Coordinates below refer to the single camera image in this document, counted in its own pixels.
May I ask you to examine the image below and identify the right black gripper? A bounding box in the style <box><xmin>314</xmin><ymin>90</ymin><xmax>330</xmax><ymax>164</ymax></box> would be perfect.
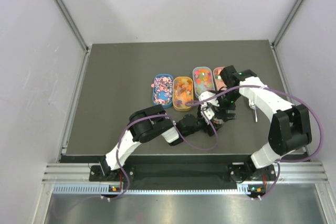
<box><xmin>211</xmin><ymin>89</ymin><xmax>242</xmax><ymax>122</ymax></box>

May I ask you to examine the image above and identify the clear plastic jar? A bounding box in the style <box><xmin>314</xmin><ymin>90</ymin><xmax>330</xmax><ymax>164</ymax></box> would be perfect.
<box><xmin>212</xmin><ymin>118</ymin><xmax>224</xmax><ymax>128</ymax></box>

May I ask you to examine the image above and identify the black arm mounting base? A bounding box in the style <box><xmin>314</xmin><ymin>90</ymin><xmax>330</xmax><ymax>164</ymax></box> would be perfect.
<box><xmin>89</xmin><ymin>163</ymin><xmax>276</xmax><ymax>183</ymax></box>

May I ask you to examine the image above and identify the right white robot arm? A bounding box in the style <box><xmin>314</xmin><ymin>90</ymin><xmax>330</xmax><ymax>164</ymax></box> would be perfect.
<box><xmin>219</xmin><ymin>66</ymin><xmax>312</xmax><ymax>181</ymax></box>

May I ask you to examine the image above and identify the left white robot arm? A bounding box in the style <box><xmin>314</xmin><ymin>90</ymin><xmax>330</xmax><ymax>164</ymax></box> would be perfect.
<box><xmin>100</xmin><ymin>105</ymin><xmax>224</xmax><ymax>180</ymax></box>

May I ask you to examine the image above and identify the pink tray of star candies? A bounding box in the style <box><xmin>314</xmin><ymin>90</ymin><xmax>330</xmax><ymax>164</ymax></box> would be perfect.
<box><xmin>213</xmin><ymin>67</ymin><xmax>226</xmax><ymax>90</ymax></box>

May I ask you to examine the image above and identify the yellow tray of popsicle candies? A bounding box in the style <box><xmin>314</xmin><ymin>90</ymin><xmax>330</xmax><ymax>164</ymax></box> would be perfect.
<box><xmin>173</xmin><ymin>77</ymin><xmax>194</xmax><ymax>112</ymax></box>

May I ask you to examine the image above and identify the light blue tray of gummies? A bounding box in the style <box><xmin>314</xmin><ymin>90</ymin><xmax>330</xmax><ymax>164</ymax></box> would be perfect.
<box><xmin>192</xmin><ymin>67</ymin><xmax>215</xmax><ymax>97</ymax></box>

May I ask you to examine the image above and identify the blue tray of lollipops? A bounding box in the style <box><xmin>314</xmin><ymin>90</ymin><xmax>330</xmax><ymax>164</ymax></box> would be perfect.
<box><xmin>152</xmin><ymin>74</ymin><xmax>173</xmax><ymax>109</ymax></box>

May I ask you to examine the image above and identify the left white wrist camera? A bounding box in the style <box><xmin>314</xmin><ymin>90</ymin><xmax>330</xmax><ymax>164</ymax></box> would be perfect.
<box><xmin>201</xmin><ymin>107</ymin><xmax>215</xmax><ymax>123</ymax></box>

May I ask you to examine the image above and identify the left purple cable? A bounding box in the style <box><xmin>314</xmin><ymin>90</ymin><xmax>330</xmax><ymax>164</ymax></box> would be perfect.
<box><xmin>115</xmin><ymin>113</ymin><xmax>219</xmax><ymax>200</ymax></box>

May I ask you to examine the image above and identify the purple cable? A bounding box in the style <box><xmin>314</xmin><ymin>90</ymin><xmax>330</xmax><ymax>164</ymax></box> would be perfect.
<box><xmin>185</xmin><ymin>84</ymin><xmax>325</xmax><ymax>200</ymax></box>
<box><xmin>115</xmin><ymin>113</ymin><xmax>219</xmax><ymax>200</ymax></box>

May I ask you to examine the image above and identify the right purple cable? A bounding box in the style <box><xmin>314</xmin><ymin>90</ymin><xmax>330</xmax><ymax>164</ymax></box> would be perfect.
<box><xmin>185</xmin><ymin>84</ymin><xmax>325</xmax><ymax>200</ymax></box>

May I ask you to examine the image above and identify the grey slotted cable duct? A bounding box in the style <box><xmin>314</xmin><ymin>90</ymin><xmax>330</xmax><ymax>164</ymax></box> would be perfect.
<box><xmin>52</xmin><ymin>184</ymin><xmax>266</xmax><ymax>195</ymax></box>

